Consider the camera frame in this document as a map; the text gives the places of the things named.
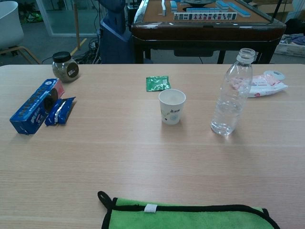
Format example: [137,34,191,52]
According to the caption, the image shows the transparent plastic bottle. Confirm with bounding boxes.
[210,47,256,136]

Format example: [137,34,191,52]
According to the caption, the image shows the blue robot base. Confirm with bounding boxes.
[99,0,134,64]

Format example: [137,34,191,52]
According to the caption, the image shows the white paper cup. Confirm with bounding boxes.
[158,88,187,125]

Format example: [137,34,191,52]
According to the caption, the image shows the green sachet packet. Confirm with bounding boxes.
[145,75,172,93]

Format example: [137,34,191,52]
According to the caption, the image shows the blue cookie packet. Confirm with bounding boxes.
[44,96,77,126]

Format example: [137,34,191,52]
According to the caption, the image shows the brown mahjong table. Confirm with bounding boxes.
[131,0,287,64]

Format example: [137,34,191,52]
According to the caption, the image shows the glass jar black lid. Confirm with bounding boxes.
[51,51,80,83]

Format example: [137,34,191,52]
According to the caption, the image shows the green cloth black trim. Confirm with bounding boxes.
[97,190,281,229]

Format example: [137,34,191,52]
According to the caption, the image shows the face-up mahjong tile row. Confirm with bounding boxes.
[173,12,238,21]

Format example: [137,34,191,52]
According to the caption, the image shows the wooden pole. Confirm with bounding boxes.
[73,0,81,51]

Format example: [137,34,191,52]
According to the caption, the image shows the blue cookie box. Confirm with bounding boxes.
[9,78,65,135]

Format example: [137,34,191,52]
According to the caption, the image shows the white round plastic disc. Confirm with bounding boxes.
[263,70,286,81]

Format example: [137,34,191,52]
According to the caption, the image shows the white plastic basket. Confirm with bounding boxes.
[274,35,305,57]

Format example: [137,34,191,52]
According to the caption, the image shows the green bag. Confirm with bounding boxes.
[20,11,43,23]

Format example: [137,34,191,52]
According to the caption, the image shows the black tripod stand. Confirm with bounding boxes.
[271,0,284,24]

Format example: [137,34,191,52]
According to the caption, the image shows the blue clothes pile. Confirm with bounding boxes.
[281,34,305,46]

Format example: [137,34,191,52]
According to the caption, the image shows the white chair wooden legs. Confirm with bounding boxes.
[0,0,41,65]

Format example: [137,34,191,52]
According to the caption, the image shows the black bag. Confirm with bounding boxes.
[285,18,305,36]

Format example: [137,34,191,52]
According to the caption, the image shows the black floor cable tangle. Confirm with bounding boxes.
[71,37,103,64]

